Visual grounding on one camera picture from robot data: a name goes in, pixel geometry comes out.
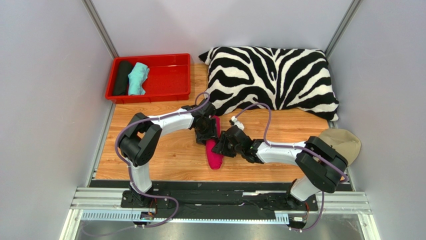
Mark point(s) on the rolled black t shirt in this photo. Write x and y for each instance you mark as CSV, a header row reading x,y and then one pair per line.
x,y
122,79

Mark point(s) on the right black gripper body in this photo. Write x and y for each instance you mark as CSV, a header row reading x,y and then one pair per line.
x,y
225,145

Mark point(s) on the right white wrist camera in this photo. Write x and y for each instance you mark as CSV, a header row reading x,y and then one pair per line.
x,y
235,122

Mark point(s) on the red plastic tray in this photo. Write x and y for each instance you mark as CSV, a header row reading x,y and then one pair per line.
x,y
169,78

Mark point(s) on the beige baseball cap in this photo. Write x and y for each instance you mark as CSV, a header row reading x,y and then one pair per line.
x,y
343,141

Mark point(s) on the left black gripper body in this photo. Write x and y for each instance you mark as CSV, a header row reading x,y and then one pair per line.
x,y
206,131

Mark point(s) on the magenta t shirt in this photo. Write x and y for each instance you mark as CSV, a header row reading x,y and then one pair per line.
x,y
214,160

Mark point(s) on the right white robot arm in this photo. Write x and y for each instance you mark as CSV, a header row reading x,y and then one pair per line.
x,y
323,167

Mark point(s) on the zebra print pillow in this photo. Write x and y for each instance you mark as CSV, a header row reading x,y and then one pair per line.
x,y
279,78

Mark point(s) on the aluminium frame rail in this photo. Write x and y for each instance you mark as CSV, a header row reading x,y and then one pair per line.
x,y
110,204

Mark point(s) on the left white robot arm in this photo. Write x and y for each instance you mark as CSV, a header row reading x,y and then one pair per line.
x,y
136,143

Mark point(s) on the rolled teal t shirt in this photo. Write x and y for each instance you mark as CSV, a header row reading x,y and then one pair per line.
x,y
137,77

